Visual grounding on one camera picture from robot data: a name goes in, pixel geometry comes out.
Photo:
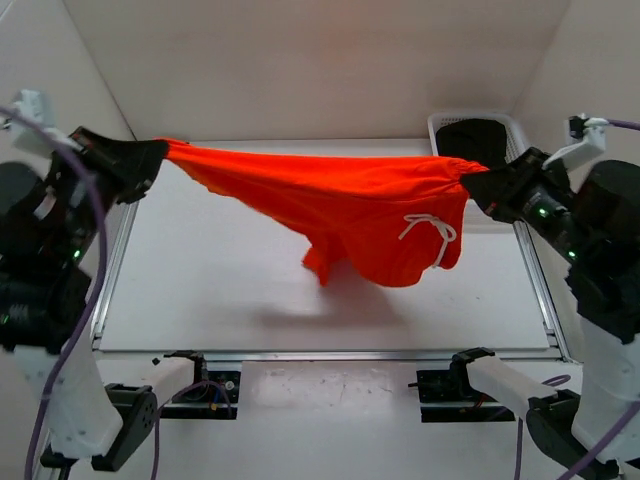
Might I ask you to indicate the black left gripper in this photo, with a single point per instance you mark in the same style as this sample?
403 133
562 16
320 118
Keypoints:
131 164

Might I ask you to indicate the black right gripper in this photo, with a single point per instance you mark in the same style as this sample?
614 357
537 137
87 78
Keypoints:
495 191

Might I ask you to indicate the orange shorts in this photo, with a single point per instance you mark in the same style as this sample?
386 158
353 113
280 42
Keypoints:
392 218

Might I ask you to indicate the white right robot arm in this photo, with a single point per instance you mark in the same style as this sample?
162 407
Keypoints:
593 432

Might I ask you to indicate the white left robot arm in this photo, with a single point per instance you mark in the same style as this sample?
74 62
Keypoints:
46 304

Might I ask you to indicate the black folded shorts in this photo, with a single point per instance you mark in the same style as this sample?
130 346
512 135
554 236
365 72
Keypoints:
481 140

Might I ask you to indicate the white plastic basket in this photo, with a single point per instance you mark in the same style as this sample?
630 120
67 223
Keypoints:
516 142

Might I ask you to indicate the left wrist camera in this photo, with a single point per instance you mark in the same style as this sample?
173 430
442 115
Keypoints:
30 122

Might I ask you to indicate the aluminium table edge rail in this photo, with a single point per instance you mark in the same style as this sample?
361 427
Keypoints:
550 354

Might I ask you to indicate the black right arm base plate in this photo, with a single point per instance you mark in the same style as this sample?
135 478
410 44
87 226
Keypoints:
446 395

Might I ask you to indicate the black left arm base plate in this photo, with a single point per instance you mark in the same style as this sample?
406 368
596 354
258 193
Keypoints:
189 388

